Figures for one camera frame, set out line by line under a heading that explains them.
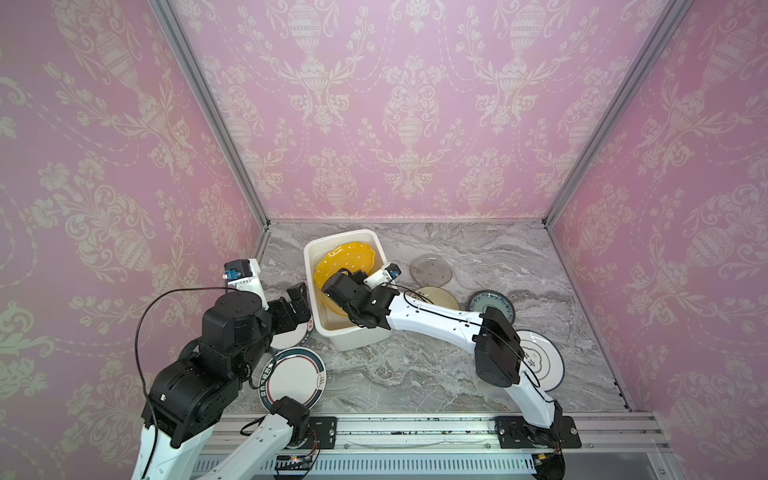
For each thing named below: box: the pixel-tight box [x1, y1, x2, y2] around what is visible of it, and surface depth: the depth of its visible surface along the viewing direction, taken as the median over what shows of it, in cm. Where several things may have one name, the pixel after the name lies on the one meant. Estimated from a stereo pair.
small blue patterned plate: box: [469, 289, 516, 325], surface depth 99 cm
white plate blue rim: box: [516, 329, 565, 392], surface depth 87 cm
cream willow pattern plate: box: [412, 286, 460, 310], surface depth 99 cm
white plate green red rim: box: [258, 346, 327, 411], surface depth 85 cm
